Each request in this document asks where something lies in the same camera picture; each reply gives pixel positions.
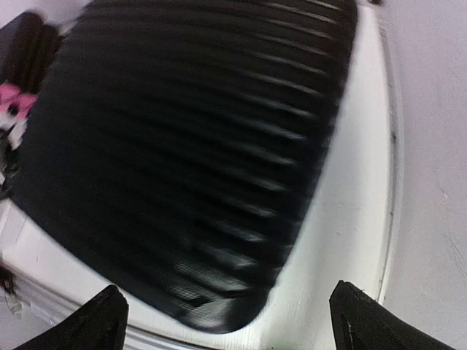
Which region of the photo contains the black ribbed hard-shell suitcase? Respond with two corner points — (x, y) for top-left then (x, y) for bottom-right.
(9, 1), (358, 334)

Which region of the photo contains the black pink three-drawer organizer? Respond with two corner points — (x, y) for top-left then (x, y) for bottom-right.
(0, 10), (63, 121)

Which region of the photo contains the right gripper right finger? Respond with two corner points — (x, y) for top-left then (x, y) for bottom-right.
(329, 280), (450, 350)

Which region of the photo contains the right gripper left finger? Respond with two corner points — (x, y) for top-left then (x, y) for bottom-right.
(18, 285), (128, 350)

